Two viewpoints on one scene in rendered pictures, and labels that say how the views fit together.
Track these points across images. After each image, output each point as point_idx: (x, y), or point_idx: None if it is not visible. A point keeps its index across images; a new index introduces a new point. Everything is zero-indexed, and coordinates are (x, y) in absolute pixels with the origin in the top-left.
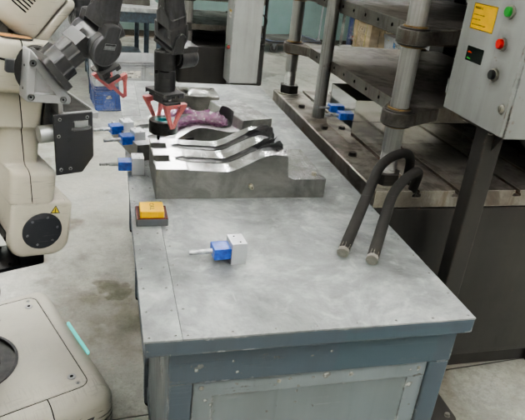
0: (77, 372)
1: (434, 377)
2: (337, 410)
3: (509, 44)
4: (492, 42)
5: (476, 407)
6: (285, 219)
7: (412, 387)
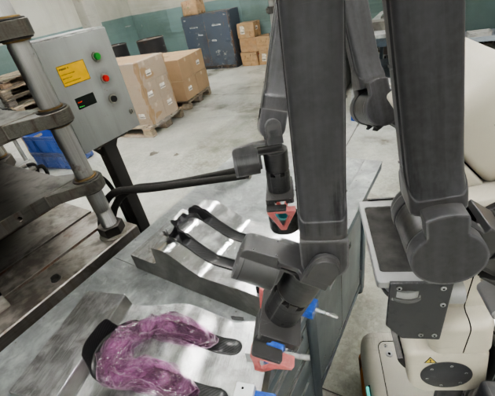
0: (383, 355)
1: None
2: None
3: (109, 75)
4: (94, 82)
5: None
6: (241, 207)
7: None
